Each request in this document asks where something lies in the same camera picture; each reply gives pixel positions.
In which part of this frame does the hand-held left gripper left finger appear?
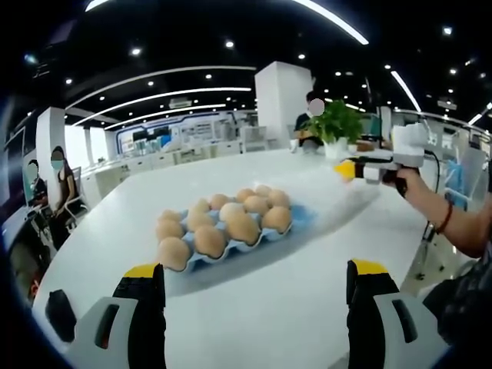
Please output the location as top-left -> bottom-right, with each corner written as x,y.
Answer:
63,262 -> 167,369

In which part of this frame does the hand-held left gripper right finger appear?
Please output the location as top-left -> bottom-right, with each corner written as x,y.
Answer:
345,258 -> 450,369

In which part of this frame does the cluster of brown eggs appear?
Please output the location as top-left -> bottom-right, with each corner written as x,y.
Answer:
155,184 -> 293,270

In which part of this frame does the blue egg tray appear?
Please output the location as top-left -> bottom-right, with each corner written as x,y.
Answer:
157,202 -> 318,274

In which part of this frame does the person's right hand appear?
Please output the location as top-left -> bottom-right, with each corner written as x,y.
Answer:
395,167 -> 453,234

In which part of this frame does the green potted plant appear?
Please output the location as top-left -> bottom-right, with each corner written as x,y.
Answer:
305,98 -> 366,158

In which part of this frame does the small black object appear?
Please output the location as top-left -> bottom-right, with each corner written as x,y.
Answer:
45,290 -> 77,344

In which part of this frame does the person's dark patterned clothing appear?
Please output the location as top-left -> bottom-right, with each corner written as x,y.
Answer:
422,253 -> 492,345

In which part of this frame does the white table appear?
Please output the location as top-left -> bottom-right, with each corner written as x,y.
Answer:
32,148 -> 435,369

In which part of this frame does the white square pillar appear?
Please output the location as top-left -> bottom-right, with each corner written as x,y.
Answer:
35,107 -> 66,181
254,60 -> 314,149

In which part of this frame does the grey office chair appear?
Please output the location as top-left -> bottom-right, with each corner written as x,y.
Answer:
241,125 -> 269,154

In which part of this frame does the white low cabinet row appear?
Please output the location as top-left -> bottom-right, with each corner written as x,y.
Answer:
78,144 -> 247,193

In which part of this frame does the black cable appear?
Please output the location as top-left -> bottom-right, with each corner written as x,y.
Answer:
422,148 -> 441,193

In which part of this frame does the red bead bracelet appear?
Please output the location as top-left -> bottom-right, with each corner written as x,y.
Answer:
435,200 -> 454,235

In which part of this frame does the blue framed display wall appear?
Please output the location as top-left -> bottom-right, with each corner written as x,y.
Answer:
115,113 -> 257,155

